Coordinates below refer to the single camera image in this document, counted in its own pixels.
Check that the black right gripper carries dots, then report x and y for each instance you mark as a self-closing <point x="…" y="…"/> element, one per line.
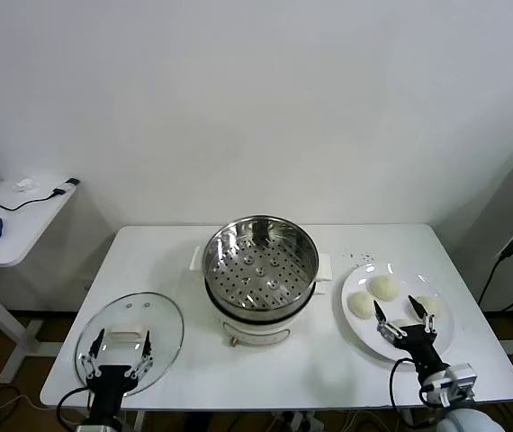
<point x="418" y="344"/>

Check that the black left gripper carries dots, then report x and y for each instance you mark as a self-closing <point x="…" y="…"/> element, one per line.
<point x="105" y="382"/>

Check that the glass pot lid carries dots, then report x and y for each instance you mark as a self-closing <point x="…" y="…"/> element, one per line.
<point x="157" y="333"/>

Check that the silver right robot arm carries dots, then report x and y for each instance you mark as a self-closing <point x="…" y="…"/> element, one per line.
<point x="468" y="418"/>

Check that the perforated steel steamer basket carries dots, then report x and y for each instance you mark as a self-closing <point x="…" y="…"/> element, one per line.
<point x="261" y="279"/>

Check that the white round plate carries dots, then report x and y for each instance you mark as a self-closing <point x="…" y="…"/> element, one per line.
<point x="360" y="335"/>

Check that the scattered black crumbs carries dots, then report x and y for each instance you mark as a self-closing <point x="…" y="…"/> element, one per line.
<point x="360" y="257"/>

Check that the white power strip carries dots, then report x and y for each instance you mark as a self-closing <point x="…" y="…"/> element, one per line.
<point x="301" y="422"/>

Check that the white electric cooker base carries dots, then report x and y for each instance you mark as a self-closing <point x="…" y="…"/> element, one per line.
<point x="261" y="333"/>

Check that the white side desk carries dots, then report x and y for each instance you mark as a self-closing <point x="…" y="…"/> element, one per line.
<point x="18" y="234"/>

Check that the small white crumpled object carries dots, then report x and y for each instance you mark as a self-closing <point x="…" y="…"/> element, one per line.
<point x="26" y="184"/>

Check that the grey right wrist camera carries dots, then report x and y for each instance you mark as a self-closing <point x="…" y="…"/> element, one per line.
<point x="461" y="380"/>

